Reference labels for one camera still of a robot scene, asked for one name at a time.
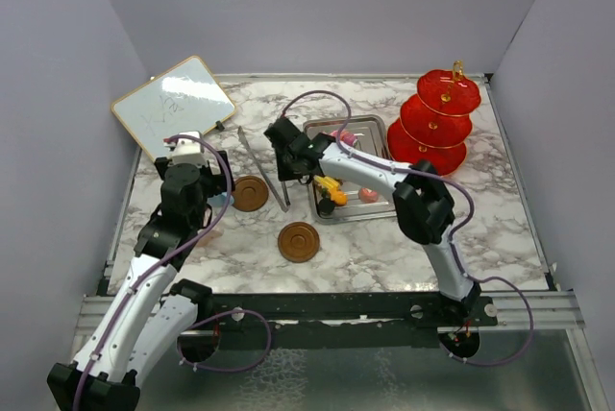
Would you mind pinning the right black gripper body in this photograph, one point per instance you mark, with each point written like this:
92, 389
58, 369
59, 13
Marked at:
285, 170

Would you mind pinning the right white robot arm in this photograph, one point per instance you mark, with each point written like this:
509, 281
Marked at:
424, 206

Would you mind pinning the brown wooden coaster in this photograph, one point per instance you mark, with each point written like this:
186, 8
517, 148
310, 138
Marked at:
298, 242
250, 193

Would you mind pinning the white mug blue handle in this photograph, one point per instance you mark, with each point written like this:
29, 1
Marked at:
220, 199

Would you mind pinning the black round cookie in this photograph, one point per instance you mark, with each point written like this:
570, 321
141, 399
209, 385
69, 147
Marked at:
326, 206

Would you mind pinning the orange fish-shaped pastry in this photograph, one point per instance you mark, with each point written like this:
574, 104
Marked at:
338, 197

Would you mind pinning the black mounting rail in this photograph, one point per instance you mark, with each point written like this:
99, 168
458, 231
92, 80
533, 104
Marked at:
332, 321

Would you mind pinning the red three-tier cake stand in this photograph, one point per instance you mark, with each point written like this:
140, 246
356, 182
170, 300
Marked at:
435, 121

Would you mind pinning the whiteboard with yellow frame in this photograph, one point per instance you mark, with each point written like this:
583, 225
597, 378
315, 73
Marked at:
185, 98

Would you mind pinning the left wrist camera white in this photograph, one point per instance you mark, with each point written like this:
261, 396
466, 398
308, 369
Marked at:
186, 149

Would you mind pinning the pink heart-shaped cake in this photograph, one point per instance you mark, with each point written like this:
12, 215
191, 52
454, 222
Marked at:
368, 196

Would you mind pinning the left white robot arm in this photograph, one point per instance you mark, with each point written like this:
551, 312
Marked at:
107, 373

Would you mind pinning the stainless steel tray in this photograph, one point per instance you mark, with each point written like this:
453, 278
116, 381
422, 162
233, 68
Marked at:
370, 131

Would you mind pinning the pink mug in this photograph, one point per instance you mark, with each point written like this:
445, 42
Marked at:
207, 238

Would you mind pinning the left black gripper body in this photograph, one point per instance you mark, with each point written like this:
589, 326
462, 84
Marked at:
212, 183

